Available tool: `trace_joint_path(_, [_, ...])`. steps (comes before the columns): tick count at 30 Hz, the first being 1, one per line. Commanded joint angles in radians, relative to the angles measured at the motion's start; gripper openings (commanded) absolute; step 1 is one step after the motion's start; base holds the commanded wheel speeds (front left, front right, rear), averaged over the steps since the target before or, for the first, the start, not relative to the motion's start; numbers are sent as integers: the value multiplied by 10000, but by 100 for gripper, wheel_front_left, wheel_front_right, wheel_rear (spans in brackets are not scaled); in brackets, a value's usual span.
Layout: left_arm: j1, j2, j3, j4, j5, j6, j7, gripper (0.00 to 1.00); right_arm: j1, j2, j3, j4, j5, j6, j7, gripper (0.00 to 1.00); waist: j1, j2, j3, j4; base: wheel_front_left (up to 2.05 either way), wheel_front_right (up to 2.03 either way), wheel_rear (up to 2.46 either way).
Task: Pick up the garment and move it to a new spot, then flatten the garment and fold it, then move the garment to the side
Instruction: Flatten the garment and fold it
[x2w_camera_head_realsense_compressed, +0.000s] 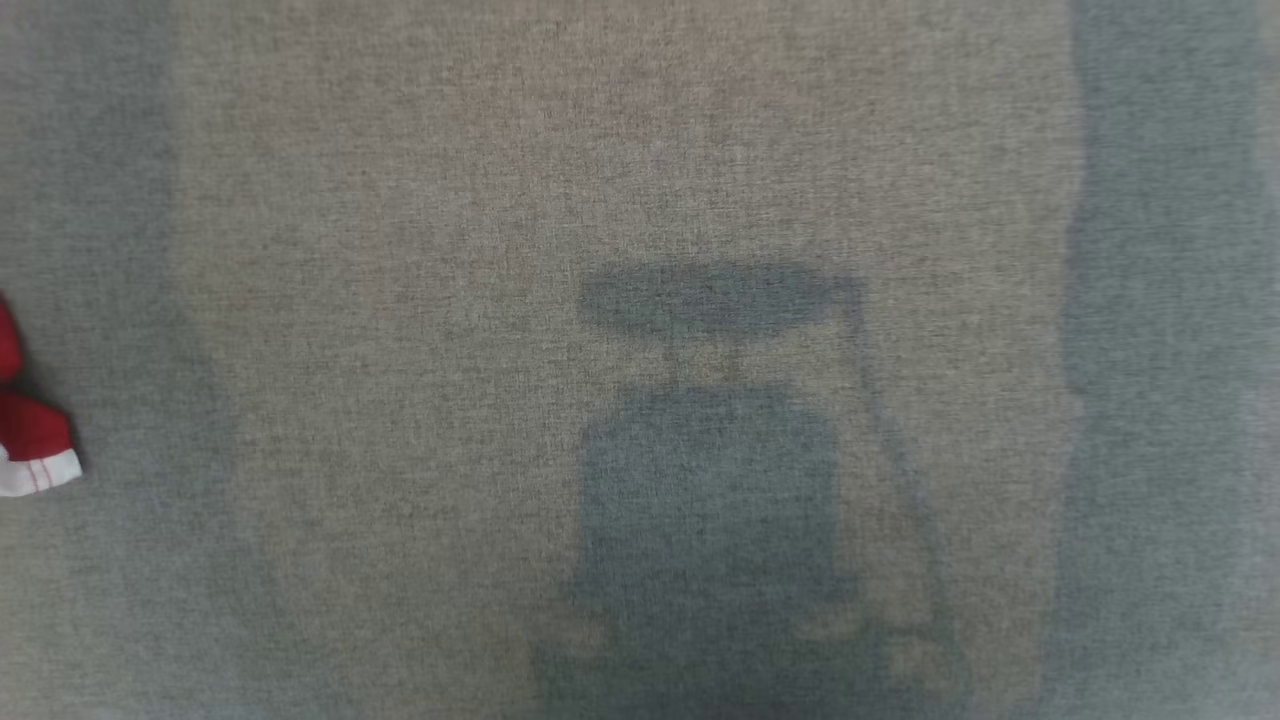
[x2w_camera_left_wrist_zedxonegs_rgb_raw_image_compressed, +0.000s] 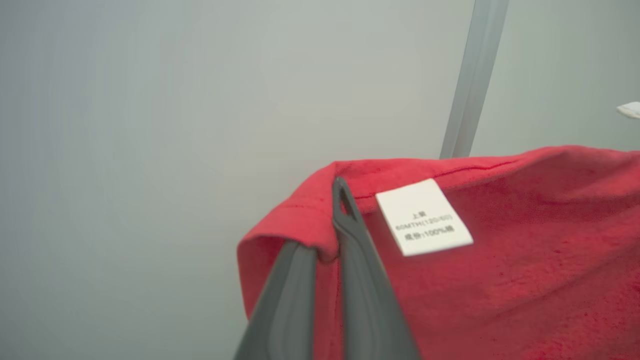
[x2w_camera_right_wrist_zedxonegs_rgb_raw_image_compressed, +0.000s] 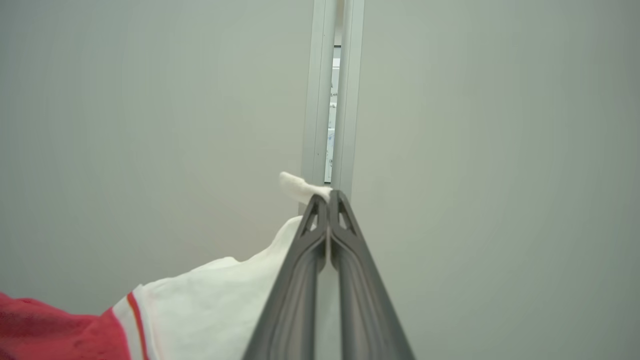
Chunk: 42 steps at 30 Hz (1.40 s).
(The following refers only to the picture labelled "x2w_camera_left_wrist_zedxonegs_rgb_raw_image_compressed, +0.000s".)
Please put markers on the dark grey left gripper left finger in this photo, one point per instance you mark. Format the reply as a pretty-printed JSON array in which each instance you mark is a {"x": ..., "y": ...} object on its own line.
[{"x": 285, "y": 310}]

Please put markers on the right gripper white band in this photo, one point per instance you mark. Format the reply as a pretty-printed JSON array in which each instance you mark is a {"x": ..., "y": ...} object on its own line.
[{"x": 631, "y": 110}]

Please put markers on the grey partition post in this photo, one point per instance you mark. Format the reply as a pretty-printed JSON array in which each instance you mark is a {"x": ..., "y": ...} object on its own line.
[{"x": 472, "y": 75}]

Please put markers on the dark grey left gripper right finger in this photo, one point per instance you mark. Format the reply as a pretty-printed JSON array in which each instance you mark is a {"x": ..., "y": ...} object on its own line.
[{"x": 367, "y": 300}]

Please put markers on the red and white shirt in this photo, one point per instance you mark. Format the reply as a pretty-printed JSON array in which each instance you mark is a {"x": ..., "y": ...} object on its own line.
[{"x": 500, "y": 280}]

